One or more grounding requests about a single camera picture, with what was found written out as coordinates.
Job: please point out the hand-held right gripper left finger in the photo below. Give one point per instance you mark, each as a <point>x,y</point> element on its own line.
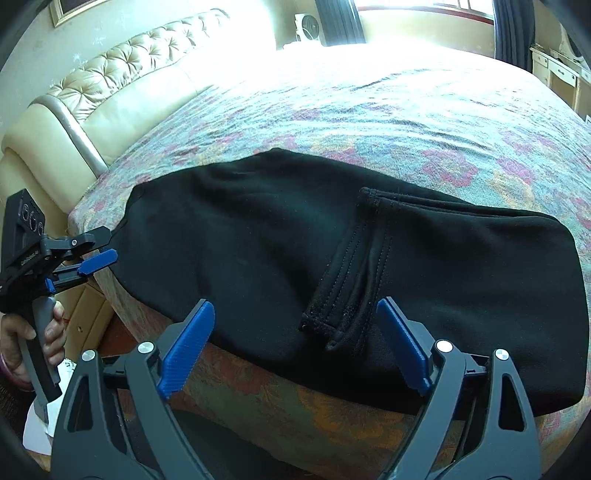
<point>187,350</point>

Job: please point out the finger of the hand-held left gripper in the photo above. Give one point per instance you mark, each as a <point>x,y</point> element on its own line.
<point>81,242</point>
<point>99,263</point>

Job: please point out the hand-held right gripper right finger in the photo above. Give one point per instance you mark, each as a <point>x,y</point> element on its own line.
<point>404,350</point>

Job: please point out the black pants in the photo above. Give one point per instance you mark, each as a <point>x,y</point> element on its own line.
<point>277,240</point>

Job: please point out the person's left hand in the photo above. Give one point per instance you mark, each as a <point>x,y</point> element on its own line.
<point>55,337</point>

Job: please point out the cream tufted leather headboard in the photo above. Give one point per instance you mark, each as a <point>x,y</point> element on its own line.
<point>115,92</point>

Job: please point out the white paper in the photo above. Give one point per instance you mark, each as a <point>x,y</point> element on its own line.
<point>37,434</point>

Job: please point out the bed with floral bedspread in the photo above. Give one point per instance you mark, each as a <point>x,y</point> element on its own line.
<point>369,115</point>

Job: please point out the white fan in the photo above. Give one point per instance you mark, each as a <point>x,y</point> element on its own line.
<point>310,28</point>

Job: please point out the cream dressing table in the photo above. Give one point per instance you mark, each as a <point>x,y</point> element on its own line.
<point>561,78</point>

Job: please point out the dark blue curtain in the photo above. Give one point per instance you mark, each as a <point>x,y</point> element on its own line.
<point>512,32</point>
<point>339,21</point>

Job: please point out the window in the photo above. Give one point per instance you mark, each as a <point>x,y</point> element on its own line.
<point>425,7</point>

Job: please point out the white framed oval mirror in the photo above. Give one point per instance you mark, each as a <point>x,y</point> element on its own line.
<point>575,44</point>

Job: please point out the framed wall picture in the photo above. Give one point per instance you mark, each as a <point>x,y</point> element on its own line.
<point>83,11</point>

